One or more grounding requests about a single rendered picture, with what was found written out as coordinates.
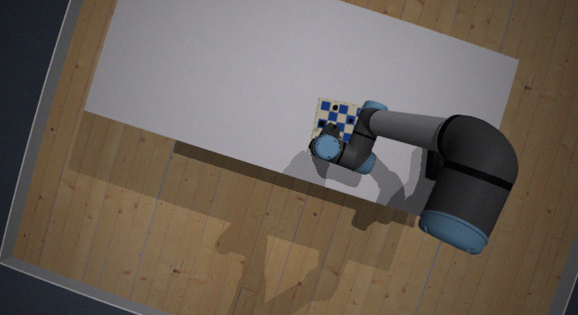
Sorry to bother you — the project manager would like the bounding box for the blue and cream chessboard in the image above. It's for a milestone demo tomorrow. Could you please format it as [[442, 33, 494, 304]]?
[[311, 97, 364, 143]]

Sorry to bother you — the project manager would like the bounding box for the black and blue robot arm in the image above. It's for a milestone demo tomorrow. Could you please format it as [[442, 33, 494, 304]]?
[[312, 101, 519, 255]]

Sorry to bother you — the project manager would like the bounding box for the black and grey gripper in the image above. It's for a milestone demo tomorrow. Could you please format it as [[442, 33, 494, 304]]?
[[308, 122, 340, 159]]

